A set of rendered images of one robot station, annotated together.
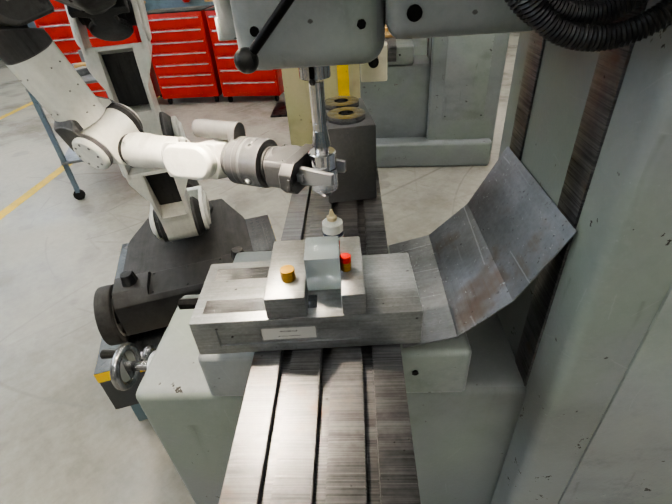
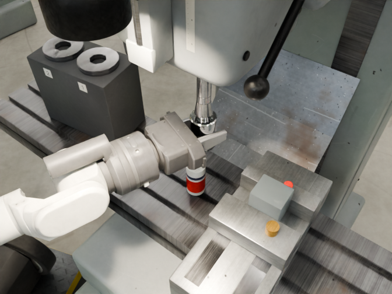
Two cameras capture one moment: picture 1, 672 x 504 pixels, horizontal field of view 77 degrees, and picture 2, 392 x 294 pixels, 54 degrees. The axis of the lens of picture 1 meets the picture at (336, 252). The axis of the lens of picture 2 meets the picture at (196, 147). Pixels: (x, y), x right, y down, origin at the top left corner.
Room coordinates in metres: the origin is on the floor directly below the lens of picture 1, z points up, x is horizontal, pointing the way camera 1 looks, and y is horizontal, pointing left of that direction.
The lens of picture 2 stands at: (0.42, 0.42, 1.62)
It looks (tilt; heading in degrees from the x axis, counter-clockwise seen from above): 48 degrees down; 303
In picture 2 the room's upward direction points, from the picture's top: straight up
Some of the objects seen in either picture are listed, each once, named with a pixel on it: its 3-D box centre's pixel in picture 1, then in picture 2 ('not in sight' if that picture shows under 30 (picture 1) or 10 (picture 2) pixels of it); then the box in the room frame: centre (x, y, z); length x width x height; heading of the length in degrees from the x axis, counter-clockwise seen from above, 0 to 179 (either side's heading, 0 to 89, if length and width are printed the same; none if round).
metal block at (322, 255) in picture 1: (323, 262); (269, 200); (0.52, 0.02, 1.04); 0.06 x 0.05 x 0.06; 178
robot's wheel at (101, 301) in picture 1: (113, 314); not in sight; (1.05, 0.76, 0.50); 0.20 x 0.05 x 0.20; 14
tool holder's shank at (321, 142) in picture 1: (319, 117); (203, 90); (0.67, 0.01, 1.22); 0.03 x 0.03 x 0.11
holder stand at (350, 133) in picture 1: (345, 146); (89, 87); (1.03, -0.05, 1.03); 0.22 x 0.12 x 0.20; 3
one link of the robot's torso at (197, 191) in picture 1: (180, 212); not in sight; (1.38, 0.56, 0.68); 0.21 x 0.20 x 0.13; 14
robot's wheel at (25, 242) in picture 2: not in sight; (24, 252); (1.18, 0.24, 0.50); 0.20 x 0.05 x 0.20; 14
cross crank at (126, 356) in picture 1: (140, 365); not in sight; (0.71, 0.51, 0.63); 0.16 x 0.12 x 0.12; 86
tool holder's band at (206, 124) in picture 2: (322, 153); (203, 118); (0.67, 0.01, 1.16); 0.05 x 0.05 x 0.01
